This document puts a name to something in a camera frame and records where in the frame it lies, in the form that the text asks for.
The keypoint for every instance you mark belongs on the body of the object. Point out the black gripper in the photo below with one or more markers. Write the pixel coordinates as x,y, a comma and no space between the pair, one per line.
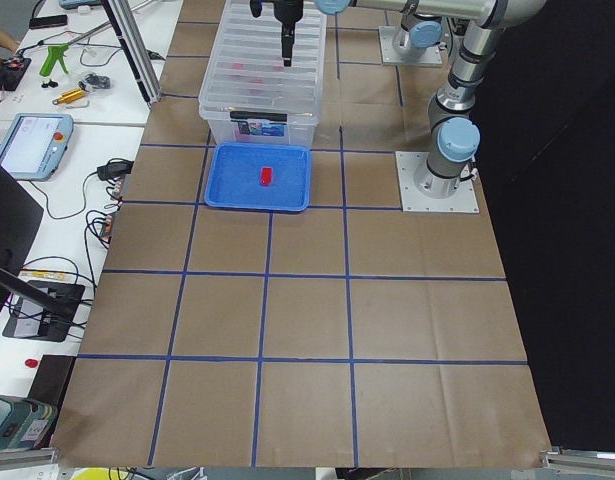
288,12

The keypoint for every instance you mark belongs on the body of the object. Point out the clear ribbed box lid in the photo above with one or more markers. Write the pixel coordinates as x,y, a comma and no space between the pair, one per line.
265,60

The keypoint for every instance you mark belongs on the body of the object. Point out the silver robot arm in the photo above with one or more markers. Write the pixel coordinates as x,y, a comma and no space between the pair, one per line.
454,138
416,41

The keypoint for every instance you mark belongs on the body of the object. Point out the clear plastic storage box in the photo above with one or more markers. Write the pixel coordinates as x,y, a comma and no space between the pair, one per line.
259,125

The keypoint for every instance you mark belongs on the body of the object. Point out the blue plastic tray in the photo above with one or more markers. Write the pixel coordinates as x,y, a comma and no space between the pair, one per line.
233,180

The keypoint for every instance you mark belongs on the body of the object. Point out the black power adapter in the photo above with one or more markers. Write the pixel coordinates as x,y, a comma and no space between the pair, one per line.
114,168

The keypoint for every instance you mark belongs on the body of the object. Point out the brass cylinder tool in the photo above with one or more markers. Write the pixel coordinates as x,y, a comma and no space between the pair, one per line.
72,99

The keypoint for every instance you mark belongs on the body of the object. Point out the black smartphone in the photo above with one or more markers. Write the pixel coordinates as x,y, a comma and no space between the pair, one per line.
51,21

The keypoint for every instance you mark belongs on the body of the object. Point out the blue teach pendant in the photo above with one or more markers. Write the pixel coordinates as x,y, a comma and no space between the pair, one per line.
34,145

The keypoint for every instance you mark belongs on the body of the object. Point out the black monitor with stand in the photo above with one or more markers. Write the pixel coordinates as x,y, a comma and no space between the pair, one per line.
45,310

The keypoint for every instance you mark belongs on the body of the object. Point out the black box latch handle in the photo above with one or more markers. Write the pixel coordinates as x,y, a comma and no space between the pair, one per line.
253,115

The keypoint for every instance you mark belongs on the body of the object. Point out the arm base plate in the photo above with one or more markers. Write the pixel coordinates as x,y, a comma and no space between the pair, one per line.
423,192
398,50

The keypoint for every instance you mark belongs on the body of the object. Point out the aluminium frame post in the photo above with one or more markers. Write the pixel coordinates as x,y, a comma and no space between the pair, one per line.
127,32

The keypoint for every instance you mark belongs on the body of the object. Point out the green handled grabber tool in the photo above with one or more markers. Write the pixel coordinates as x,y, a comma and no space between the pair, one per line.
56,52

